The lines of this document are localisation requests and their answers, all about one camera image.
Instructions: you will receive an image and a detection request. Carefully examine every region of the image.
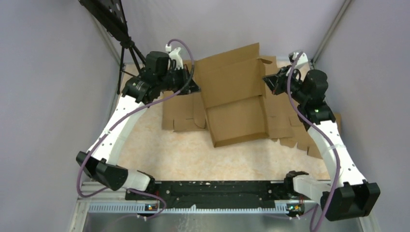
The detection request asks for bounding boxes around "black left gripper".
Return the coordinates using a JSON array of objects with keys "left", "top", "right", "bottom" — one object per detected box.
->
[{"left": 158, "top": 64, "right": 202, "bottom": 96}]

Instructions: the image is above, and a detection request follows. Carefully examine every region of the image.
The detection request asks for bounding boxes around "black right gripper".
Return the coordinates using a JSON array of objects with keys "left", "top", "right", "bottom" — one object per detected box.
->
[{"left": 261, "top": 65, "right": 307, "bottom": 104}]

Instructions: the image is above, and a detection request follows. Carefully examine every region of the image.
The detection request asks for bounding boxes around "brown cardboard box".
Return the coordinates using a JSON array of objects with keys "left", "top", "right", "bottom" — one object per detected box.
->
[{"left": 194, "top": 43, "right": 269, "bottom": 147}]

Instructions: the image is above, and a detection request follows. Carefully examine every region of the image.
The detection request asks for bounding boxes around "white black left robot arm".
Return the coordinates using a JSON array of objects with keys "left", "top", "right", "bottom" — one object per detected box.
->
[{"left": 76, "top": 47, "right": 201, "bottom": 200}]

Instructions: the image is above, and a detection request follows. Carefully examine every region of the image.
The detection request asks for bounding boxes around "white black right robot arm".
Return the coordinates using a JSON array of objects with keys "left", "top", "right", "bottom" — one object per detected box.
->
[{"left": 263, "top": 65, "right": 381, "bottom": 221}]

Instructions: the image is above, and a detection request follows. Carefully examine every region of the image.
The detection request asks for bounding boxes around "flat cardboard sheet pile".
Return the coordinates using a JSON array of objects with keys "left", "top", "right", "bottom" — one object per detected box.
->
[{"left": 161, "top": 59, "right": 295, "bottom": 142}]

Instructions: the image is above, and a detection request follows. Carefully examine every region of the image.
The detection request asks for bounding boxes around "black tripod music stand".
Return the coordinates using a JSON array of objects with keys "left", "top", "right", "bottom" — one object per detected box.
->
[{"left": 79, "top": 0, "right": 146, "bottom": 94}]

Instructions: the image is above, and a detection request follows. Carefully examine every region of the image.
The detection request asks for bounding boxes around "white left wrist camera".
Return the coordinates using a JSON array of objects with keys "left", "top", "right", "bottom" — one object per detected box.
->
[{"left": 165, "top": 45, "right": 184, "bottom": 70}]

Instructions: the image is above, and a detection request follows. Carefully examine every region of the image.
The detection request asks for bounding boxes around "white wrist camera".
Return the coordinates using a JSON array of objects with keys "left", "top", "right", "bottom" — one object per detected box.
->
[
  {"left": 165, "top": 45, "right": 184, "bottom": 70},
  {"left": 288, "top": 51, "right": 309, "bottom": 69}
]

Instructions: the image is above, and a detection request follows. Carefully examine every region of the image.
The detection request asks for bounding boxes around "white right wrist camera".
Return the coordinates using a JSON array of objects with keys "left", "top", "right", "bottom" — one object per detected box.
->
[{"left": 288, "top": 51, "right": 309, "bottom": 69}]

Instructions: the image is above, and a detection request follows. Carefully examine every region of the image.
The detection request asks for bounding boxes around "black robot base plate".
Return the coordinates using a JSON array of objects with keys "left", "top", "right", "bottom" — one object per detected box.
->
[{"left": 125, "top": 180, "right": 316, "bottom": 210}]

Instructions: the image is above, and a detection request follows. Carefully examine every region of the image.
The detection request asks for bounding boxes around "white slotted cable duct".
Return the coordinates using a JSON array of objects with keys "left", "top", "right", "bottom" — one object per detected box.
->
[{"left": 88, "top": 203, "right": 302, "bottom": 215}]

